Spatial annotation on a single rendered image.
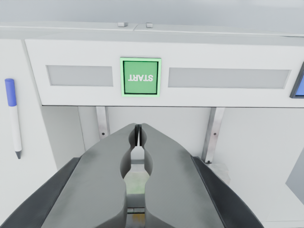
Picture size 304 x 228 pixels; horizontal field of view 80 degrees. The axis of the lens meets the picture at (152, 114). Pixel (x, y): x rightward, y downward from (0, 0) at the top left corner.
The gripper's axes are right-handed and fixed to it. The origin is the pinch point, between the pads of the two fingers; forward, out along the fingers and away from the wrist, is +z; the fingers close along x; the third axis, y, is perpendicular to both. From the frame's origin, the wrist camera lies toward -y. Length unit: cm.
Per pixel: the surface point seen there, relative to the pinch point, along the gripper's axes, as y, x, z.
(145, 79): 0.9, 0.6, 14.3
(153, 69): -0.5, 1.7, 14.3
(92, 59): -1.6, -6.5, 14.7
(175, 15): -9, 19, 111
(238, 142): 22.6, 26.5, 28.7
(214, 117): 13.4, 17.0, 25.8
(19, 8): -10, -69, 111
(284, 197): 59, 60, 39
